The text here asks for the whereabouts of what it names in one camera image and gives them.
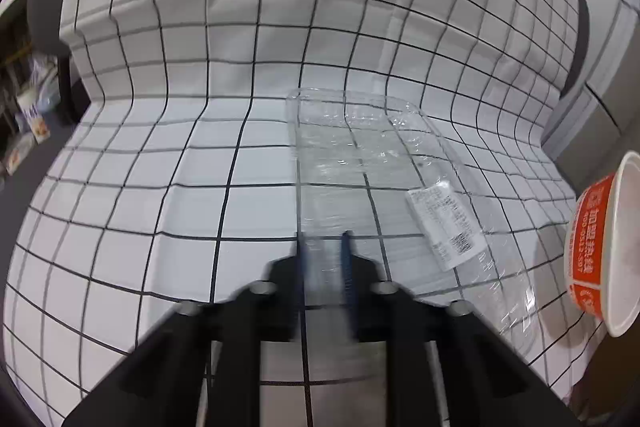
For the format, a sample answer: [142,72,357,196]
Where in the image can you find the orange and white paper bowl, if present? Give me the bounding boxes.
[564,151,640,339]

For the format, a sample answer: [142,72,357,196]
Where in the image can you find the small printed box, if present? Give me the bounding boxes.
[30,117,53,144]

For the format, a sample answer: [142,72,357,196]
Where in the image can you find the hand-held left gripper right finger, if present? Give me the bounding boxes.
[340,231,586,427]

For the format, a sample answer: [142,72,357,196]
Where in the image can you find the white black checkered cloth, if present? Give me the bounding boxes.
[5,0,608,427]

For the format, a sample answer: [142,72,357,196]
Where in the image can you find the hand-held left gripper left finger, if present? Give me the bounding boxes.
[60,232,308,427]

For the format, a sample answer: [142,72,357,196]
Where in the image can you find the grey multi-door fridge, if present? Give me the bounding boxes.
[542,0,640,208]

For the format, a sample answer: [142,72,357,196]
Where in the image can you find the clear plastic food container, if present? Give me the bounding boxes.
[286,88,538,358]

